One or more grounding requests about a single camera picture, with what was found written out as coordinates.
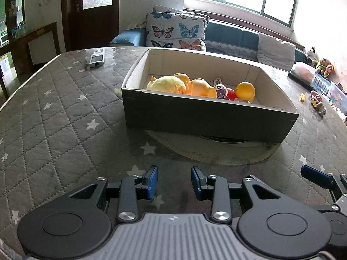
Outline dark wooden door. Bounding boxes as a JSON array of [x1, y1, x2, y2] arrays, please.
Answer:
[[61, 0, 120, 52]]

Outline grey star quilted mattress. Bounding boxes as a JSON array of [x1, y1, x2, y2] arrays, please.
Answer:
[[0, 46, 347, 260]]

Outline clear glass cups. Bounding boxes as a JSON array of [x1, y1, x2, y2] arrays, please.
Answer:
[[11, 23, 28, 37]]

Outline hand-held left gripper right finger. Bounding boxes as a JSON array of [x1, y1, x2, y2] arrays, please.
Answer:
[[191, 166, 281, 225]]

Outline dark grey cardboard box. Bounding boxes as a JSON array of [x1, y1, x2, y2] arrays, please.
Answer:
[[121, 48, 299, 144]]

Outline orange plush toys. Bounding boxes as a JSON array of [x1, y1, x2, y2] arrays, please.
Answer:
[[314, 58, 335, 78]]

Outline light grey cushion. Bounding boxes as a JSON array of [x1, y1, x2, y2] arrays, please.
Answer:
[[257, 33, 296, 72]]

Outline round orange rubber toy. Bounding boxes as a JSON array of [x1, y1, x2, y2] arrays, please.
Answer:
[[234, 82, 256, 102]]

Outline butterfly print pillow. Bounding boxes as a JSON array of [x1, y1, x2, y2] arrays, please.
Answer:
[[146, 12, 207, 51], [152, 5, 210, 23]]

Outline small orange rubber duck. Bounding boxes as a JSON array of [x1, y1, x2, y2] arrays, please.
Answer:
[[173, 73, 191, 88]]

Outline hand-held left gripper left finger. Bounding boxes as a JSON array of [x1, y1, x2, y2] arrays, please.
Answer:
[[69, 165, 158, 224]]

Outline blue sofa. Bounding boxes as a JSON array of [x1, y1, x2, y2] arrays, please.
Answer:
[[110, 19, 309, 72]]

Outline dark wooden cabinet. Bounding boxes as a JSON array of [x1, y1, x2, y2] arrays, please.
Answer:
[[11, 22, 61, 65]]

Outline silver remote control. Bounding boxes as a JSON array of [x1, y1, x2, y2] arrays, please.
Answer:
[[86, 48, 106, 68]]

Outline yellow plush chick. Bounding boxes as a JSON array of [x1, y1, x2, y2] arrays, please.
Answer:
[[146, 76, 187, 93]]

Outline clear storage box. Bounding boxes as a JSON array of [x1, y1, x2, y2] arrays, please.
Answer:
[[327, 83, 347, 106]]

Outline wooden shelf unit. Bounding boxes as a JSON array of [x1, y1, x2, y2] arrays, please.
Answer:
[[0, 0, 26, 98]]

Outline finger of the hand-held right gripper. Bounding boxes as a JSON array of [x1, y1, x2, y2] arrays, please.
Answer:
[[249, 175, 339, 214], [301, 165, 347, 205]]

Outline clear plastic food container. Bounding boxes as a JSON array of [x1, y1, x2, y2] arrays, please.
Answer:
[[289, 61, 316, 83]]

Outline large orange rubber duck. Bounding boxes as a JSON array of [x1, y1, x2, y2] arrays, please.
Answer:
[[189, 78, 217, 98]]

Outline blue patterned box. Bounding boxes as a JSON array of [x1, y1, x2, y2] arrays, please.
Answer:
[[312, 73, 332, 93]]

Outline clear patterned keychain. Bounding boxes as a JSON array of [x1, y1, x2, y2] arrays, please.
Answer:
[[215, 84, 229, 99]]

